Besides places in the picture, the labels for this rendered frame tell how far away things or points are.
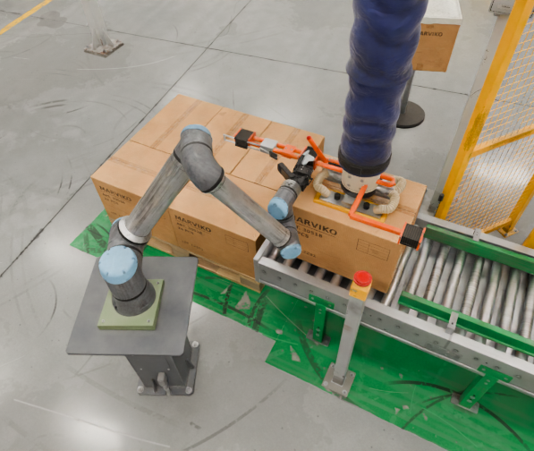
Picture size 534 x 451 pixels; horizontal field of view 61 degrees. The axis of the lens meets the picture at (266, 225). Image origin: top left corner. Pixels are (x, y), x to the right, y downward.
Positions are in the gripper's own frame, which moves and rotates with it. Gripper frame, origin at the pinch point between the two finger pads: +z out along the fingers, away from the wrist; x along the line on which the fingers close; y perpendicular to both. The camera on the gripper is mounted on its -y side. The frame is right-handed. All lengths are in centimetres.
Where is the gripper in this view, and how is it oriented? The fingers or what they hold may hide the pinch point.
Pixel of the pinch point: (306, 157)
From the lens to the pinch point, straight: 215.3
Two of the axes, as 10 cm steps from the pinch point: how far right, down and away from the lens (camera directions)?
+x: -0.5, -6.4, -7.7
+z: 4.6, -7.0, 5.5
